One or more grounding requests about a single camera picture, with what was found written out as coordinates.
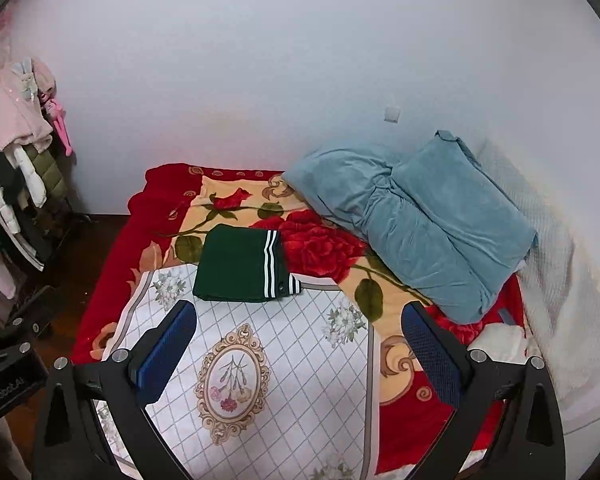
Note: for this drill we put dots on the olive puffer jacket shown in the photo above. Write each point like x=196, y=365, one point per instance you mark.
x=47, y=172

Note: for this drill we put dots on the blue-grey folded quilt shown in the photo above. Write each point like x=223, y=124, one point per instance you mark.
x=420, y=220

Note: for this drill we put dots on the black clothes rack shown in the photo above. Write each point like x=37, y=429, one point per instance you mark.
x=50, y=230

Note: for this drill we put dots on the white floral quilted sheet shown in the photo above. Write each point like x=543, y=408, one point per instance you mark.
x=290, y=360

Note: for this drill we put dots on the pink plastic hanger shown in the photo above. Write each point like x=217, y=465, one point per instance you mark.
x=62, y=130

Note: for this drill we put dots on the white textured blanket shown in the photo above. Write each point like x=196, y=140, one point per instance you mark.
x=570, y=310

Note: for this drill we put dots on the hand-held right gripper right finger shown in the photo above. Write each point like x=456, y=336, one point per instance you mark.
x=430, y=355

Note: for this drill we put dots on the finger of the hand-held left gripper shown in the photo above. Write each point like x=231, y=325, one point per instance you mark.
x=22, y=330

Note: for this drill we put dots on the white wall socket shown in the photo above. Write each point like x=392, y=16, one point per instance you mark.
x=392, y=114

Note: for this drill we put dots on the small white cloth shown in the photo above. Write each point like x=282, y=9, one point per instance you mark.
x=500, y=341

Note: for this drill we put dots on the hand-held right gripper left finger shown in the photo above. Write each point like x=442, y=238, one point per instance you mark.
x=162, y=355

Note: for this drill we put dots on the white puffer jacket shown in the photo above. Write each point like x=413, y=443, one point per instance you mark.
x=0, y=185

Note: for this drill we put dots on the red floral blanket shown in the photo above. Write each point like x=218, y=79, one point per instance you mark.
x=320, y=250

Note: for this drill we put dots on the pink fuzzy garment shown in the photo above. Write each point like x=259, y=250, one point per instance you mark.
x=20, y=105

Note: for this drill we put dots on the green varsity jacket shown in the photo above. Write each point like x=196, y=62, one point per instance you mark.
x=230, y=265

